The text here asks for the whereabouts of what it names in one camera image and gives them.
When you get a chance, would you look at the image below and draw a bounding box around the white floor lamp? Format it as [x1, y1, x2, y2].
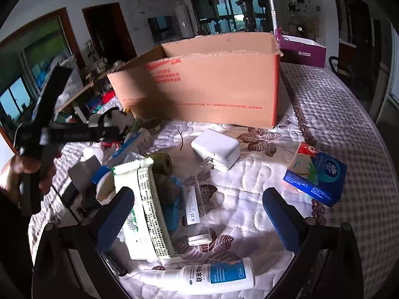
[257, 0, 280, 35]

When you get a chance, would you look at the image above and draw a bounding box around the person's left forearm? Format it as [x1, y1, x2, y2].
[0, 190, 35, 299]

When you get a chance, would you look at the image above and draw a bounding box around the wood framed window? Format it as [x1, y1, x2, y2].
[0, 7, 85, 150]

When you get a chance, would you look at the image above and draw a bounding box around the white standing air conditioner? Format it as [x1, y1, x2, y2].
[174, 4, 192, 38]

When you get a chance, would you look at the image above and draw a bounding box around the green white snack packet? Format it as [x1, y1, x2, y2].
[110, 156, 178, 261]

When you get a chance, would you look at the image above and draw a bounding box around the person's left hand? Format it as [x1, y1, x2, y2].
[0, 153, 58, 199]

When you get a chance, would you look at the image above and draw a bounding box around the white spray bottle blue label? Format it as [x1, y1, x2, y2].
[139, 257, 256, 295]

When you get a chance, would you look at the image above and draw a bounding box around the white charger adapter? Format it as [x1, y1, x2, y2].
[191, 128, 241, 173]

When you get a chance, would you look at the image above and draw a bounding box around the glass balcony door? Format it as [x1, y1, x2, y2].
[188, 0, 275, 37]

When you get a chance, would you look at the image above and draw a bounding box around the white green tube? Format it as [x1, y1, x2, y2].
[123, 119, 152, 159]

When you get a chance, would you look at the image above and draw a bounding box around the small white roll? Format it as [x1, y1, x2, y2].
[83, 148, 103, 163]

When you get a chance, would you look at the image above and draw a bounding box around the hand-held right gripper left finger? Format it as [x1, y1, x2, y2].
[31, 186, 135, 299]

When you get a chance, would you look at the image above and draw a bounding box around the clear plastic storage bin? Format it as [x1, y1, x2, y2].
[55, 59, 85, 101]

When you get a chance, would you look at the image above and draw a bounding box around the standing fan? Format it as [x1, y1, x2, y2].
[288, 15, 314, 37]

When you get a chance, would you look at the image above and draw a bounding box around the black chair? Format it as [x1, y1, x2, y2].
[328, 55, 358, 83]

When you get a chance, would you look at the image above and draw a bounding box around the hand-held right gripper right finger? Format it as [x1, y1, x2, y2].
[263, 187, 364, 299]

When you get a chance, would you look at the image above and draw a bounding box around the wall television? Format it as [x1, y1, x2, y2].
[148, 15, 183, 45]

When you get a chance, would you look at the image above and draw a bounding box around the clear bottle white cap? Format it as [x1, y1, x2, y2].
[181, 184, 213, 246]

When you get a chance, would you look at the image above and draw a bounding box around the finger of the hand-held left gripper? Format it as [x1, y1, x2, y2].
[31, 65, 74, 128]
[47, 122, 121, 144]

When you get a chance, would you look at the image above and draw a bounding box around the wooden shelf board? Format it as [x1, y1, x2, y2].
[54, 71, 108, 113]

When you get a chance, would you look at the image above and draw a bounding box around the panda plush toy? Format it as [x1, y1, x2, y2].
[89, 107, 135, 141]

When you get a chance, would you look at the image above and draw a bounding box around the purple gift box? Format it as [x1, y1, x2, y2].
[278, 35, 327, 69]

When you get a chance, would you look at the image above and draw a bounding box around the brown cardboard box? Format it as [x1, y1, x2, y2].
[106, 32, 284, 129]

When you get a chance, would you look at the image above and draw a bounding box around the olive green roll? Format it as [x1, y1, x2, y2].
[144, 152, 173, 177]

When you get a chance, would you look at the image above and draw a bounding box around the blue tissue pack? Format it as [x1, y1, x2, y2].
[283, 142, 348, 208]

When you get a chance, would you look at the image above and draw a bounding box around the dark wooden door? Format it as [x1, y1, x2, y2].
[82, 2, 138, 66]

